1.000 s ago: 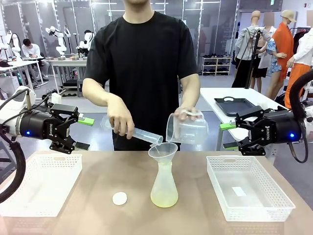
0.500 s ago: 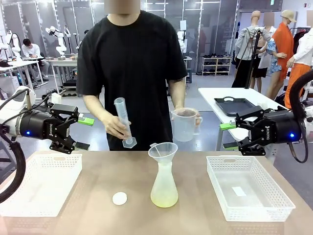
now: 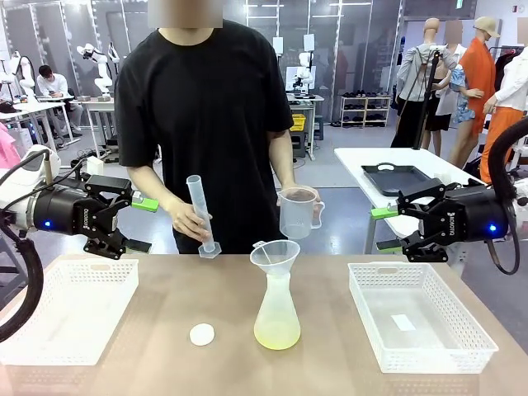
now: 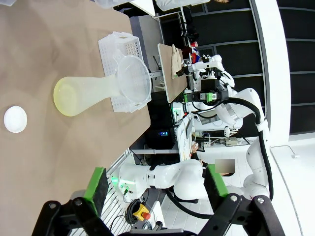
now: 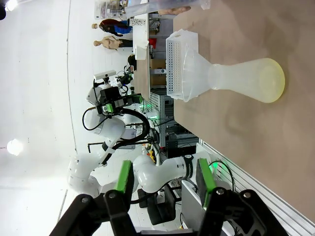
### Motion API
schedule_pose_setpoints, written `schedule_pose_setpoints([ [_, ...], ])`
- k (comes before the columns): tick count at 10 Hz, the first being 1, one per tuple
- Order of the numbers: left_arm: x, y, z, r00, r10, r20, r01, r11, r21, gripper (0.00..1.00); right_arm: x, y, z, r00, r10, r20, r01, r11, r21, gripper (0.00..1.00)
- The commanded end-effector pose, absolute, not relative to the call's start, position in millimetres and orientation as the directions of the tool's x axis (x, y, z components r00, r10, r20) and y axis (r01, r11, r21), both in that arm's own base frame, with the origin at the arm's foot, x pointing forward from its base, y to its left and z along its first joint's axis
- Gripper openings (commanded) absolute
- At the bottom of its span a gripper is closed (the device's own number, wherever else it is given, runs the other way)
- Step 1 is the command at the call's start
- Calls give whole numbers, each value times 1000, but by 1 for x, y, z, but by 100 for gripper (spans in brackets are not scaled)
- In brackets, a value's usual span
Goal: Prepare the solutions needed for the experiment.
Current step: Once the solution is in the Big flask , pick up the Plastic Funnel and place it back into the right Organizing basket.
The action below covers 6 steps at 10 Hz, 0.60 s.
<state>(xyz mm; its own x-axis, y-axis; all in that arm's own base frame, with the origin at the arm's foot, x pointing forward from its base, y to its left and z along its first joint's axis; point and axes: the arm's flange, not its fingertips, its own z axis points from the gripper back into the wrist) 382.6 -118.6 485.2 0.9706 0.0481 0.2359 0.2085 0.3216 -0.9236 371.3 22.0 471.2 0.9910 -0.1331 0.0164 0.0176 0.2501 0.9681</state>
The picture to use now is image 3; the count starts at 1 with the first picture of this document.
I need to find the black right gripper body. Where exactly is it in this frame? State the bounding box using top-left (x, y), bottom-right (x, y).
top-left (443, 184), bottom-right (512, 243)

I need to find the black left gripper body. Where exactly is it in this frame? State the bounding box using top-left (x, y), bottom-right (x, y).
top-left (26, 185), bottom-right (107, 238)

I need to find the clear plastic graduated cylinder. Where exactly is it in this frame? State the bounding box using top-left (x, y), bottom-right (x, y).
top-left (186, 174), bottom-right (223, 260)

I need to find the white round flask cap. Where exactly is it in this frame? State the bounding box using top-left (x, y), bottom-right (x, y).
top-left (189, 323), bottom-right (216, 347)

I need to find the clear plastic measuring beaker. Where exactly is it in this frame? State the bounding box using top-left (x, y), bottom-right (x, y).
top-left (276, 186), bottom-right (327, 241)

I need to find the translucent plastic Erlenmeyer flask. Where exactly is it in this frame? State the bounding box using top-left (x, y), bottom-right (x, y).
top-left (253, 272), bottom-right (303, 351)

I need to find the person's right forearm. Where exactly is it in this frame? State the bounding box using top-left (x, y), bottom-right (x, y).
top-left (125, 163), bottom-right (183, 216)

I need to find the person's left forearm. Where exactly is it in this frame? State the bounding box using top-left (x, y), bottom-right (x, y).
top-left (269, 129), bottom-right (299, 191)

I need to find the person's right hand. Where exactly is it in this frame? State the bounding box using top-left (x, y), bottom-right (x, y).
top-left (168, 196), bottom-right (215, 243)

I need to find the person's left hand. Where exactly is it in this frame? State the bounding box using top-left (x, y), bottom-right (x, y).
top-left (279, 182), bottom-right (324, 219)

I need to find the black plastic tray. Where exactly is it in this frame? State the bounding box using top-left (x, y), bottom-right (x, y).
top-left (361, 163), bottom-right (435, 197)

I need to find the white perforated plastic basket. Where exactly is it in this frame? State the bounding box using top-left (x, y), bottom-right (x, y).
top-left (0, 258), bottom-right (140, 367)
top-left (346, 261), bottom-right (500, 375)

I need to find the mannequin in orange trousers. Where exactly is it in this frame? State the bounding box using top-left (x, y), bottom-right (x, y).
top-left (479, 50), bottom-right (528, 185)

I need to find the figure in blue patterned dress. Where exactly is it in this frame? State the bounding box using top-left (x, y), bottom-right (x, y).
top-left (424, 20), bottom-right (484, 154)

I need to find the white desk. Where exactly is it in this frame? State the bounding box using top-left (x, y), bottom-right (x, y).
top-left (0, 100), bottom-right (78, 158)

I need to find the black tripod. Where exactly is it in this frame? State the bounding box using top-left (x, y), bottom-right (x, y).
top-left (412, 46), bottom-right (449, 151)

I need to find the white shoe rack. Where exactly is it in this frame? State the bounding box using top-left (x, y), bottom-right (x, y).
top-left (339, 94), bottom-right (393, 129)

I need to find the seated person in white shirt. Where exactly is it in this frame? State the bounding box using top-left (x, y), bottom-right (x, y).
top-left (35, 64), bottom-right (83, 138)

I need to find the mannequin in grey shirt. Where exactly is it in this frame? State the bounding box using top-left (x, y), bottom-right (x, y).
top-left (390, 16), bottom-right (459, 150)

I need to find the person in black t-shirt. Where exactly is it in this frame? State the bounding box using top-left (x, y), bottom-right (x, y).
top-left (114, 0), bottom-right (296, 256)

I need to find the mannequin in orange coat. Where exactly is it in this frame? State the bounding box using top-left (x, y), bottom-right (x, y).
top-left (448, 16), bottom-right (503, 169)

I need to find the clear plastic funnel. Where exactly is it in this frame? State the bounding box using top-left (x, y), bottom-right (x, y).
top-left (249, 239), bottom-right (302, 282)

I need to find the grey metal workbench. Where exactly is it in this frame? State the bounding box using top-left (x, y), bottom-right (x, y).
top-left (285, 93), bottom-right (326, 162)

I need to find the white computer monitor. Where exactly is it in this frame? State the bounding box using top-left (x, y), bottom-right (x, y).
top-left (285, 65), bottom-right (318, 92)

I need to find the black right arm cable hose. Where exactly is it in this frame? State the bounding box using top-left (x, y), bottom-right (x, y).
top-left (485, 118), bottom-right (528, 276)

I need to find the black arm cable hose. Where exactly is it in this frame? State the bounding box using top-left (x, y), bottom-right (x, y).
top-left (485, 118), bottom-right (528, 276)
top-left (0, 221), bottom-right (45, 345)

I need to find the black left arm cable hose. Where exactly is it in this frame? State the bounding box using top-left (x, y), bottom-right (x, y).
top-left (0, 221), bottom-right (45, 345)

